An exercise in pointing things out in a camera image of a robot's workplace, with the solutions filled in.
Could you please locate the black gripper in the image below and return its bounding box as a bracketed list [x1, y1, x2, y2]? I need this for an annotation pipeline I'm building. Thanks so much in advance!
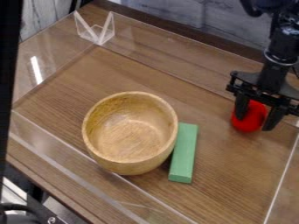
[227, 71, 299, 131]

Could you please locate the red plush fruit green stem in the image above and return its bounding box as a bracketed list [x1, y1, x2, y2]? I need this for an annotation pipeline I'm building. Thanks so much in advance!
[231, 101, 267, 133]

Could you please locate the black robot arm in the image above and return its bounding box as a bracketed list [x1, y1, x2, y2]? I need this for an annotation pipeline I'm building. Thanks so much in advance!
[227, 0, 299, 131]

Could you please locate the green rectangular block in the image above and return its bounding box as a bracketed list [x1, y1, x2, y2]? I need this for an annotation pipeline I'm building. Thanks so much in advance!
[169, 122, 199, 184]

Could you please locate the wooden bowl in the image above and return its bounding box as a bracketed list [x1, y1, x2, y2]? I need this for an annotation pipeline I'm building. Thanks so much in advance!
[82, 91, 179, 175]

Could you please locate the clear acrylic tray wall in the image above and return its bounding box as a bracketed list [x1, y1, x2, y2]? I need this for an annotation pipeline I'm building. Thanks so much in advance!
[9, 8, 299, 224]

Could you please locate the clear acrylic corner bracket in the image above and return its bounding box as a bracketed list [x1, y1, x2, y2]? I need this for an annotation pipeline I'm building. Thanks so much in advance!
[74, 11, 117, 46]

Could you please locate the black metal stand bracket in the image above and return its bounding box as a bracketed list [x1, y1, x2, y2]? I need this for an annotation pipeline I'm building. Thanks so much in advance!
[27, 195, 69, 224]

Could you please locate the black cable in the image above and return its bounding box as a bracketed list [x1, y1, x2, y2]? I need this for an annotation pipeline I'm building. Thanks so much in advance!
[0, 202, 31, 214]

